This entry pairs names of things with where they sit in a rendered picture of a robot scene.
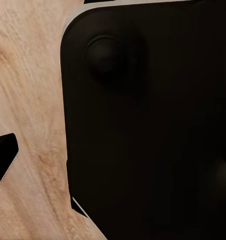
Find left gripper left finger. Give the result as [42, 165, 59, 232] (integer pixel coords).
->
[0, 133, 19, 181]

